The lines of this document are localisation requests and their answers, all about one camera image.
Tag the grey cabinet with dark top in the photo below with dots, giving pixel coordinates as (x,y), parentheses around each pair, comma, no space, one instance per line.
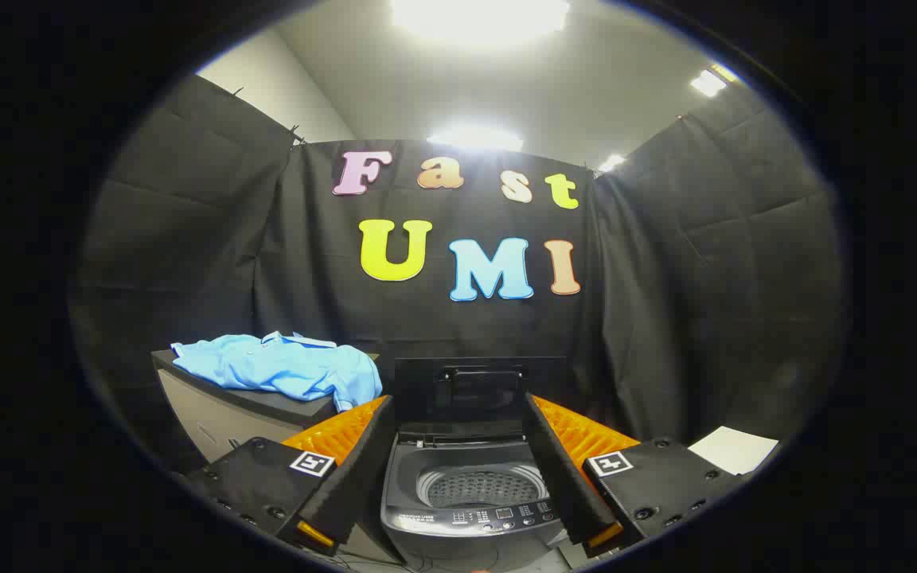
(220,410)

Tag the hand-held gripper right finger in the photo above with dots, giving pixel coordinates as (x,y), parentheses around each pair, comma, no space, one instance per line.
(558,469)

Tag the black backdrop cloth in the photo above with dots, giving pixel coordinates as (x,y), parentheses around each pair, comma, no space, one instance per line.
(427,318)

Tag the large ceiling light panel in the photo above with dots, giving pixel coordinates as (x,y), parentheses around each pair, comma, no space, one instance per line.
(478,16)

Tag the light blue polo shirt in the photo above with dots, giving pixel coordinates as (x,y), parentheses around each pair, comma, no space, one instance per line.
(283,368)

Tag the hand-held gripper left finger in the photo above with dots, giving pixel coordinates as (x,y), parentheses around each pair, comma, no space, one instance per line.
(359,469)

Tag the grey washing machine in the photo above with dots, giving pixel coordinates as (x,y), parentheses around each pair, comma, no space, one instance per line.
(458,521)

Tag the white paper sheet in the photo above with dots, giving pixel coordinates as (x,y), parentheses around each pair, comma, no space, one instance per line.
(733,450)

